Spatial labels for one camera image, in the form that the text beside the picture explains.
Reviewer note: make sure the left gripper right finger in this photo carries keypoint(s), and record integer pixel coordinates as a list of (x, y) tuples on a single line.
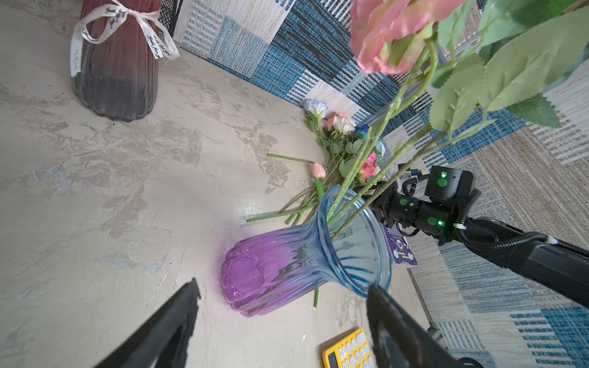
[(398, 341)]

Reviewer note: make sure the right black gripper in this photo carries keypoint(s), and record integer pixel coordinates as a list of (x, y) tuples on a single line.
[(451, 193)]

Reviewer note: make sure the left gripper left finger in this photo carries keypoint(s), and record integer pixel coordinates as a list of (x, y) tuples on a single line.
[(163, 340)]

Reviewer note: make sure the purple blue glass vase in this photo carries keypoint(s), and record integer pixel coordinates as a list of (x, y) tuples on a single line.
[(266, 272)]

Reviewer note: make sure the dark red glass vase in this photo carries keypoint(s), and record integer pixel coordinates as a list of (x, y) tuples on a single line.
[(115, 52)]

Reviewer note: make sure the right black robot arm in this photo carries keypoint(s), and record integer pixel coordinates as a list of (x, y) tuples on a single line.
[(554, 263)]

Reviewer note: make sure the pile of artificial flowers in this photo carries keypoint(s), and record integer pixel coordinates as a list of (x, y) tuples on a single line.
[(335, 133)]

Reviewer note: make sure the yellow calculator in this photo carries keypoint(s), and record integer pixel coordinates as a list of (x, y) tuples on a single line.
[(353, 350)]

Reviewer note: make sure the purple packet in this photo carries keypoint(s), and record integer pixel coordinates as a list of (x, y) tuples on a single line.
[(400, 250)]

